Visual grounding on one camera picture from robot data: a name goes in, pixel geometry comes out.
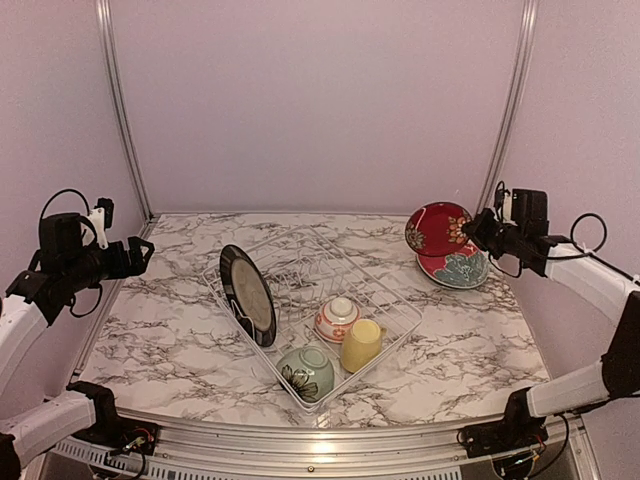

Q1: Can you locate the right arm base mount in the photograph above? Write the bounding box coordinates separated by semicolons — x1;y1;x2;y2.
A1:
456;388;549;458

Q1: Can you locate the left aluminium frame post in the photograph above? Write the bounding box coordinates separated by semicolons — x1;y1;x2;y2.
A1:
95;0;154;222

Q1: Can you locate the small dark red flower plate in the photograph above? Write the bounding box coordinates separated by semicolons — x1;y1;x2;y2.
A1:
404;202;471;257

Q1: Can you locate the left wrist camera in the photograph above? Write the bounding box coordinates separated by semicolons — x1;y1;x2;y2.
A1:
87;197;114;250

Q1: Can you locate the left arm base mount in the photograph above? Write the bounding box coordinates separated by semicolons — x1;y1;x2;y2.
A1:
66;381;159;456

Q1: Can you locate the front aluminium rail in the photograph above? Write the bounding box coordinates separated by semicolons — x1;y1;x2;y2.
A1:
44;399;591;480

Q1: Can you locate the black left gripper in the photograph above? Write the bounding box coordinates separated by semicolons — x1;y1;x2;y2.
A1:
63;236;153;293

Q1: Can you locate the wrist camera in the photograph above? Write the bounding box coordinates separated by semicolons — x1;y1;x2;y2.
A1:
494;180;513;223
87;197;114;250

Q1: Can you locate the white bowl with red pattern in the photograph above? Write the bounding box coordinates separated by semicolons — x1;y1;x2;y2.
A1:
314;297;361;344

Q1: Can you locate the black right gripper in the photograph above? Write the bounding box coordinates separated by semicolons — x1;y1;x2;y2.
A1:
462;207;526;259

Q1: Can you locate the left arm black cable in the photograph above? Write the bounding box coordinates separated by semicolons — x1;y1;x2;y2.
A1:
29;187;101;317

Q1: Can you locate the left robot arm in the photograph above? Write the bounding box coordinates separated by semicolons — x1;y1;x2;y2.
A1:
1;206;155;479

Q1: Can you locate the red plate with teal flower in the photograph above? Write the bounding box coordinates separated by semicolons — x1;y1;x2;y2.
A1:
416;243;490;290

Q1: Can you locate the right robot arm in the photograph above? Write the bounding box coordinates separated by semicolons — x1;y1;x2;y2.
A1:
463;185;639;448

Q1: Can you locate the yellow mug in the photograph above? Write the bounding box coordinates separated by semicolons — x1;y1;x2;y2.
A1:
340;319;387;373

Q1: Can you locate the right aluminium frame post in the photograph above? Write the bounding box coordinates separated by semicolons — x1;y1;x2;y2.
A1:
476;0;539;212

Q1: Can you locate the green bowl with flower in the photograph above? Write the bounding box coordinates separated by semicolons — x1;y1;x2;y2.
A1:
276;346;335;403

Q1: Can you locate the large black rimmed cream plate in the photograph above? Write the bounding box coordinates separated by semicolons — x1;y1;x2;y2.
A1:
219;244;277;348

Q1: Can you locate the white wire dish rack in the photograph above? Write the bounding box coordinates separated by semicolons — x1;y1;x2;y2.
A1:
203;226;422;413

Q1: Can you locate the aluminium frame post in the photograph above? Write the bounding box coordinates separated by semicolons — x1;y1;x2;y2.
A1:
95;0;154;222
476;0;539;212

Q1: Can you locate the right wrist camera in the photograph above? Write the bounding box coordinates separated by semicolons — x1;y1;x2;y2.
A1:
494;180;513;223

